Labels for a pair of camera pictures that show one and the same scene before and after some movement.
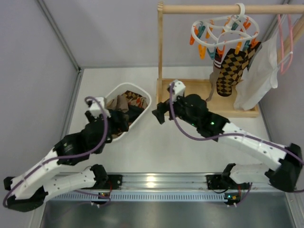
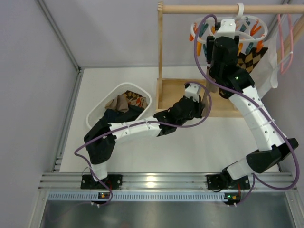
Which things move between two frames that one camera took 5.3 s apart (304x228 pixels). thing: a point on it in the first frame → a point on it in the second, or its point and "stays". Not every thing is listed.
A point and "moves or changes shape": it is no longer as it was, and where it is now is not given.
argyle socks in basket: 122,102 stays
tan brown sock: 218,61 moves or changes shape
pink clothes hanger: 282,71 stays
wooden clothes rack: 225,105 stays
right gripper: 166,109 → 210,40
